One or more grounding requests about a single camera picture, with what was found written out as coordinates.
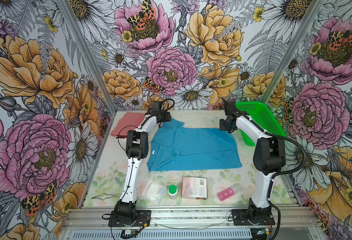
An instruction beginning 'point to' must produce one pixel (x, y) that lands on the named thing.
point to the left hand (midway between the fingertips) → (167, 119)
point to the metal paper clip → (103, 196)
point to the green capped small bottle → (172, 190)
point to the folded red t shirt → (129, 122)
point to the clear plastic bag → (154, 192)
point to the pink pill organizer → (225, 194)
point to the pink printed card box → (195, 188)
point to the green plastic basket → (260, 115)
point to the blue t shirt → (174, 147)
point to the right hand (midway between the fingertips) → (225, 130)
